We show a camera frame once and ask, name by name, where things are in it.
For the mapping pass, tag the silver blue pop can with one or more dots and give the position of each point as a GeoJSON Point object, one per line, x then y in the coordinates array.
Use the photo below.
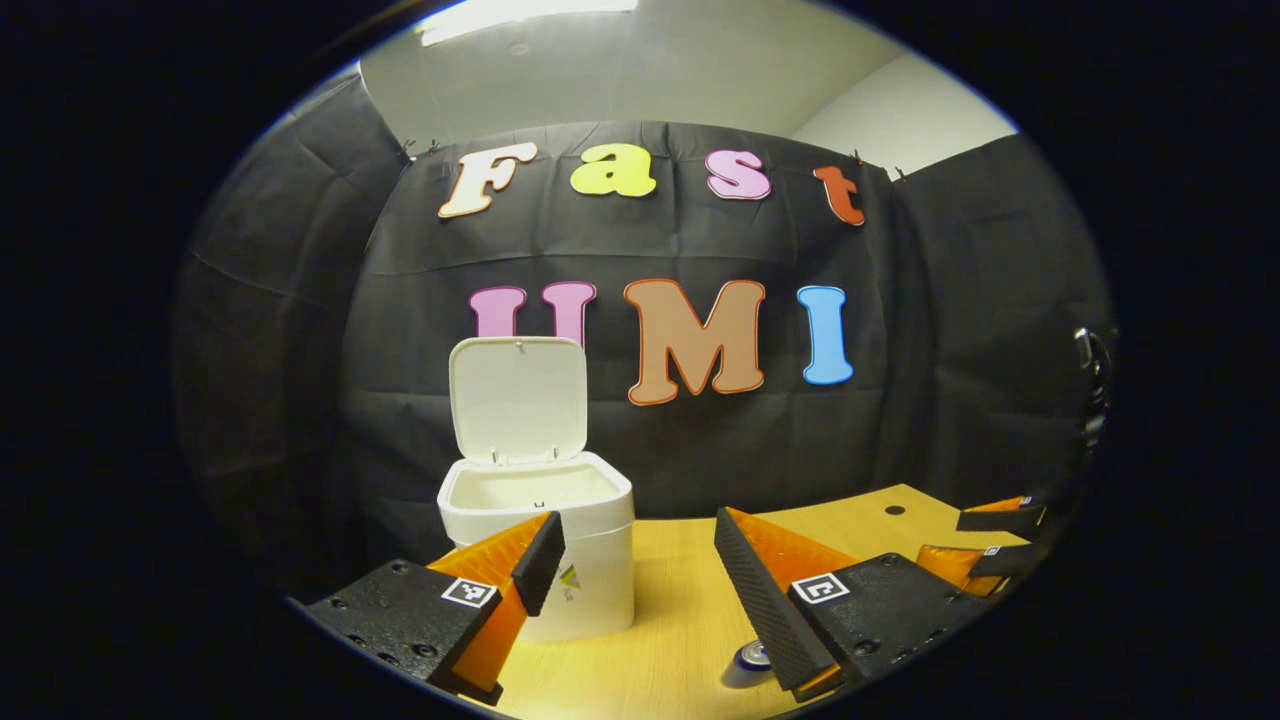
{"type": "Point", "coordinates": [748, 664]}

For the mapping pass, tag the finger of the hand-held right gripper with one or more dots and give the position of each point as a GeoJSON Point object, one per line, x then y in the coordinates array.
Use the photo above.
{"type": "Point", "coordinates": [1005, 518]}
{"type": "Point", "coordinates": [955, 565]}

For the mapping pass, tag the black backdrop cloth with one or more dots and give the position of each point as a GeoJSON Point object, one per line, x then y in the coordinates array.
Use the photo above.
{"type": "Point", "coordinates": [900, 350]}

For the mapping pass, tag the white desktop garbage bin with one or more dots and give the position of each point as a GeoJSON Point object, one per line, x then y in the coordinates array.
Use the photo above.
{"type": "Point", "coordinates": [515, 400]}

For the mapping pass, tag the wooden desktop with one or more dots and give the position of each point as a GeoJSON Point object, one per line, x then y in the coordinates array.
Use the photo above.
{"type": "Point", "coordinates": [670, 600]}

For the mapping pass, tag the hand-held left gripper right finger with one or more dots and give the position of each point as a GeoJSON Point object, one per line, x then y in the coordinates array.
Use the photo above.
{"type": "Point", "coordinates": [755, 592]}

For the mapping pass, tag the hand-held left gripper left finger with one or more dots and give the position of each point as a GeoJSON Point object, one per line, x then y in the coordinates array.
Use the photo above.
{"type": "Point", "coordinates": [545, 562]}

